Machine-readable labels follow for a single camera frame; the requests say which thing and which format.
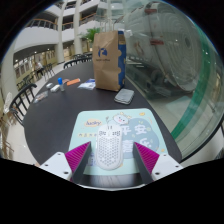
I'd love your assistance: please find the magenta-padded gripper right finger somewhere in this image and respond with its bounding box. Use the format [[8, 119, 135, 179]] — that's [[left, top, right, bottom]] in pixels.
[[132, 141, 184, 185]]

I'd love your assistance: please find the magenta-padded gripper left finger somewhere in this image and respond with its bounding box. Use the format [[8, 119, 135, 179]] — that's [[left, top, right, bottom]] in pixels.
[[39, 140, 93, 185]]

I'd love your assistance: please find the white perforated computer mouse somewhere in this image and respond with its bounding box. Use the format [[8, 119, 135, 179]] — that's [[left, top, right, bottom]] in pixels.
[[94, 123, 124, 171]]

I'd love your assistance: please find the light green printed mouse pad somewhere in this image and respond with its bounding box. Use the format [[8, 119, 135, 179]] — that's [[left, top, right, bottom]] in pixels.
[[68, 107, 161, 177]]

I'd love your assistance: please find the light wooden chair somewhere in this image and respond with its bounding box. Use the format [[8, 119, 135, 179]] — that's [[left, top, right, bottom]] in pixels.
[[0, 109, 14, 159]]

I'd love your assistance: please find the white rectangular box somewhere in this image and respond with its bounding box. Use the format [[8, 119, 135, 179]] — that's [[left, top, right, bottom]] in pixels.
[[49, 84, 61, 93]]

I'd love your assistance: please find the small blue-capped bottle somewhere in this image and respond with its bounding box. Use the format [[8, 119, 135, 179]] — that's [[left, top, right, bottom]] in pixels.
[[57, 77, 66, 93]]

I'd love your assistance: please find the white and blue plastic packet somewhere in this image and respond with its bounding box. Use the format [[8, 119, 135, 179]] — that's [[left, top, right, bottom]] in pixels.
[[77, 78, 97, 91]]

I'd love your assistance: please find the group of black chairs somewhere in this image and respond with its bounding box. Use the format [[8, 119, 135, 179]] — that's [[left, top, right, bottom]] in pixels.
[[16, 63, 56, 91]]

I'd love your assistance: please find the person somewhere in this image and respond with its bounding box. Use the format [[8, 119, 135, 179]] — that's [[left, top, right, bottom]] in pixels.
[[34, 60, 45, 80]]

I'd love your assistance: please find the brown paper bag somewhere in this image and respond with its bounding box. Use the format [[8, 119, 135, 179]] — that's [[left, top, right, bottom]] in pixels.
[[91, 29, 127, 93]]

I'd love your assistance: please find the potted green palm plant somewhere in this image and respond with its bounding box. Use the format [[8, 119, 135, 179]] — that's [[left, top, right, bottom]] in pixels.
[[79, 27, 101, 51]]

